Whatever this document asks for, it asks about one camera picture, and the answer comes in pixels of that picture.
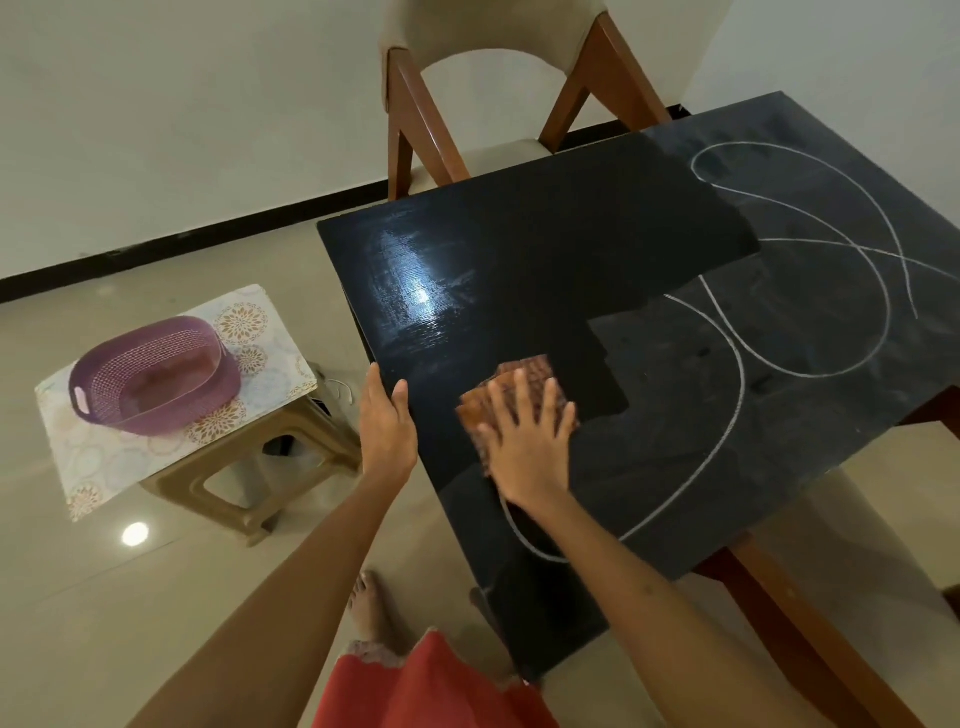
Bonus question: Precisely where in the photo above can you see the person's left hand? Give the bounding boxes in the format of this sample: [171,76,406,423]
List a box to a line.
[359,363,419,489]

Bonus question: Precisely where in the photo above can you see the person's right hand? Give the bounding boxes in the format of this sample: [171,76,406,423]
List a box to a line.
[476,369,579,511]

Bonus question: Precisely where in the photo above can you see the brown striped cloth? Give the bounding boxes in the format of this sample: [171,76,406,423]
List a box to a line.
[455,353,583,481]

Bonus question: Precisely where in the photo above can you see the beige stool with patterned top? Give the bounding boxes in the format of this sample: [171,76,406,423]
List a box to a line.
[35,283,320,524]

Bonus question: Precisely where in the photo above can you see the beige cushioned wooden chair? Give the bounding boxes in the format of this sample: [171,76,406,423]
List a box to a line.
[693,386,960,728]
[380,0,673,202]

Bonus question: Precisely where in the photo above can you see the person's right forearm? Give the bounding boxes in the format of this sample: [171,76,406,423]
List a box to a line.
[532,487,811,728]

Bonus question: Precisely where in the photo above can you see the person's left forearm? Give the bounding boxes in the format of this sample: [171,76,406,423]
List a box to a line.
[127,472,410,728]

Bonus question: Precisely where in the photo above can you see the person's left foot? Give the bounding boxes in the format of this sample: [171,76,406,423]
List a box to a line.
[348,571,410,661]

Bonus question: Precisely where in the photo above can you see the person's red garment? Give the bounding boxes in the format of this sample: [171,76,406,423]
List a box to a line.
[313,629,560,728]

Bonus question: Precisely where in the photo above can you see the black marble table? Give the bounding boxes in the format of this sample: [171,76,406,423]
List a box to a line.
[316,91,960,680]

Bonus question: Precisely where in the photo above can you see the purple plastic basket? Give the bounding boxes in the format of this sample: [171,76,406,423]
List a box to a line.
[68,315,243,438]

